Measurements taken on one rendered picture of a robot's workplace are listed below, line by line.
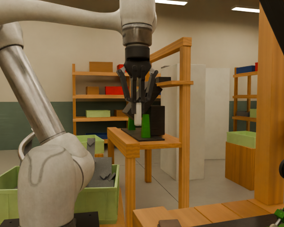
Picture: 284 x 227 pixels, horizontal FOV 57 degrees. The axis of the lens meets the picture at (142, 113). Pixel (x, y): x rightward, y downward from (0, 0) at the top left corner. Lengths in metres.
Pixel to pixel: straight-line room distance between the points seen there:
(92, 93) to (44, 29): 2.09
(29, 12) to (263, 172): 1.14
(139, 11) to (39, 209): 0.61
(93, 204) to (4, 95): 6.50
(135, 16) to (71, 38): 6.81
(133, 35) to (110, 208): 0.80
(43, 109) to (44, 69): 6.47
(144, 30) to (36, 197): 0.55
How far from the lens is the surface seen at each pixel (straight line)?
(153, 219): 1.09
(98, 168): 1.51
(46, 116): 1.01
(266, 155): 1.32
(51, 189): 0.79
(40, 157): 0.79
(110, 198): 1.25
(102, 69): 6.96
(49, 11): 0.92
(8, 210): 1.37
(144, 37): 0.78
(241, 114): 7.68
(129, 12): 0.79
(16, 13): 0.93
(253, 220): 1.15
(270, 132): 1.29
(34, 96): 1.02
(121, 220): 1.33
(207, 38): 8.63
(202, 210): 1.23
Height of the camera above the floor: 1.37
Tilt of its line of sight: 4 degrees down
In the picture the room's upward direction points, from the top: straight up
